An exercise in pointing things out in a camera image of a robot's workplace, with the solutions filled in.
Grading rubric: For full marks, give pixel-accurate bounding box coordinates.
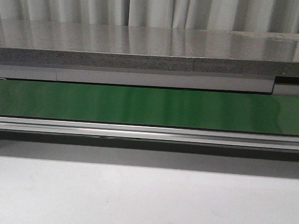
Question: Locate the green conveyor belt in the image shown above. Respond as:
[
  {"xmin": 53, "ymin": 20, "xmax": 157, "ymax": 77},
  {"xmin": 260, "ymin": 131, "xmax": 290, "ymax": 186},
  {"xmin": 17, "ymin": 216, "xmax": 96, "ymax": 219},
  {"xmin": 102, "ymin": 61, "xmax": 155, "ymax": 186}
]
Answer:
[{"xmin": 0, "ymin": 80, "xmax": 299, "ymax": 136}]

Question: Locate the grey conveyor rear rail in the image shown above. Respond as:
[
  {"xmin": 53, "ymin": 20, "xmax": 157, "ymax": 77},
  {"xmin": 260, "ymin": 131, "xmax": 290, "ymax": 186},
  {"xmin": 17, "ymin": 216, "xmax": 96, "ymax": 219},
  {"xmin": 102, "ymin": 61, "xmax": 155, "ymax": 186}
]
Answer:
[{"xmin": 0, "ymin": 61, "xmax": 299, "ymax": 96}]

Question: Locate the white pleated curtain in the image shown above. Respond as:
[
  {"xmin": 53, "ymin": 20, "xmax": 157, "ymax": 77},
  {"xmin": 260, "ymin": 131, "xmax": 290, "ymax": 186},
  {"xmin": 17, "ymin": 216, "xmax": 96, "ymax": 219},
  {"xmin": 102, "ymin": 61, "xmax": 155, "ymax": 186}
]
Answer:
[{"xmin": 0, "ymin": 0, "xmax": 299, "ymax": 33}]

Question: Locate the aluminium conveyor front rail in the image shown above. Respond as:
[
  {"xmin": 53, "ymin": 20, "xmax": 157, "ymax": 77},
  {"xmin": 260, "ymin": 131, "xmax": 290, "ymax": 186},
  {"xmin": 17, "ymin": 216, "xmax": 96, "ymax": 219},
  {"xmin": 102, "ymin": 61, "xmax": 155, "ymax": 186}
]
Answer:
[{"xmin": 0, "ymin": 117, "xmax": 299, "ymax": 151}]

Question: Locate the grey stone slab table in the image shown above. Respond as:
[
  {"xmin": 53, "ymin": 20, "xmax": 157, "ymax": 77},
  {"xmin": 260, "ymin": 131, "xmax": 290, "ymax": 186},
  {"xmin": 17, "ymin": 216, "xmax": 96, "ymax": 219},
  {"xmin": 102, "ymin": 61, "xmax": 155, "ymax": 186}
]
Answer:
[{"xmin": 0, "ymin": 19, "xmax": 299, "ymax": 78}]

